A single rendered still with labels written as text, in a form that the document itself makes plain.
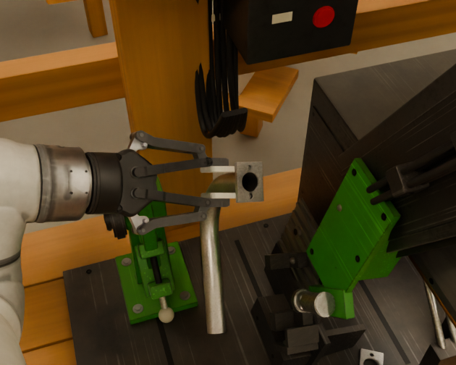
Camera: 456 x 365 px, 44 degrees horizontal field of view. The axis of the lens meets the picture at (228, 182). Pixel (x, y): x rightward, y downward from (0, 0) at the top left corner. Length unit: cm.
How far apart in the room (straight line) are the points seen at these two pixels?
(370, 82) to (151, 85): 38
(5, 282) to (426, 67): 79
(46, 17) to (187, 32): 289
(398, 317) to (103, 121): 206
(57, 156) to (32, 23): 310
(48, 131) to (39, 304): 180
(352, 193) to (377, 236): 8
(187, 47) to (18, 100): 31
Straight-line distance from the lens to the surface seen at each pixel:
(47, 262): 123
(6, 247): 66
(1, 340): 31
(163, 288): 101
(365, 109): 97
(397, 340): 111
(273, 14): 82
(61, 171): 65
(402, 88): 103
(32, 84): 103
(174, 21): 90
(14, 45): 357
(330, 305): 90
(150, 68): 94
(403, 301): 115
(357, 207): 83
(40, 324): 116
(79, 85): 104
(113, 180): 67
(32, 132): 291
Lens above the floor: 184
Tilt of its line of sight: 47 degrees down
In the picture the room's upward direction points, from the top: straight up
